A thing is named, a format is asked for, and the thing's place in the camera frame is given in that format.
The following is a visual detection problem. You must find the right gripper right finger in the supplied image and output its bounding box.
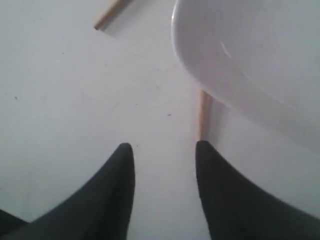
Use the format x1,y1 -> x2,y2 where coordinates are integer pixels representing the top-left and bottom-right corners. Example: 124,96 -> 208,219
195,140 -> 320,240

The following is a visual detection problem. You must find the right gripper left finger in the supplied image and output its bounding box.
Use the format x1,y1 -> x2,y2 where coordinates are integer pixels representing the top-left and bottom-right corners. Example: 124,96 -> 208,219
0,143 -> 135,240

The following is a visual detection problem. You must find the wooden chopstick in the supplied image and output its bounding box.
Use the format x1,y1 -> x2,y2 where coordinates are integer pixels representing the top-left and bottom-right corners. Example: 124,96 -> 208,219
94,0 -> 132,31
196,89 -> 212,141

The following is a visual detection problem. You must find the white square plate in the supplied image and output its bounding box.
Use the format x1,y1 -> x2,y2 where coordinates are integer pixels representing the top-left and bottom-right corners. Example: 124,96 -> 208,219
172,0 -> 320,149

